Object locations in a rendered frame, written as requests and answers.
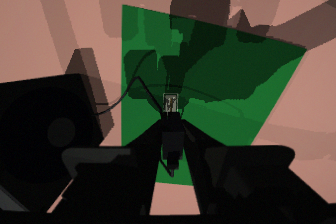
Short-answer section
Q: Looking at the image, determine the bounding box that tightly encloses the black cable with plug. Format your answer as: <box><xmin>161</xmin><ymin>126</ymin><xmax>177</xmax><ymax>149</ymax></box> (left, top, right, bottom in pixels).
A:
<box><xmin>88</xmin><ymin>76</ymin><xmax>185</xmax><ymax>177</ymax></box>

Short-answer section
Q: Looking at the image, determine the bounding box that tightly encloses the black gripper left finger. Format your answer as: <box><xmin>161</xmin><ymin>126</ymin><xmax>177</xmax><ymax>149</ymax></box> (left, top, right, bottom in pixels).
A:
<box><xmin>62</xmin><ymin>119</ymin><xmax>163</xmax><ymax>215</ymax></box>

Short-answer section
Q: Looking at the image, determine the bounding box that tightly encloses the green circuit board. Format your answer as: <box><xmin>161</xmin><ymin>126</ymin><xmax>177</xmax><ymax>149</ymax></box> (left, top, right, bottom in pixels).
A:
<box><xmin>121</xmin><ymin>5</ymin><xmax>308</xmax><ymax>146</ymax></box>

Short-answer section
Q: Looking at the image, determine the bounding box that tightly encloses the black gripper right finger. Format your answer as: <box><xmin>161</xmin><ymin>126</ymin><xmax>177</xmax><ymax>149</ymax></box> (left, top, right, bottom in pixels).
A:
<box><xmin>181</xmin><ymin>119</ymin><xmax>295</xmax><ymax>214</ymax></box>

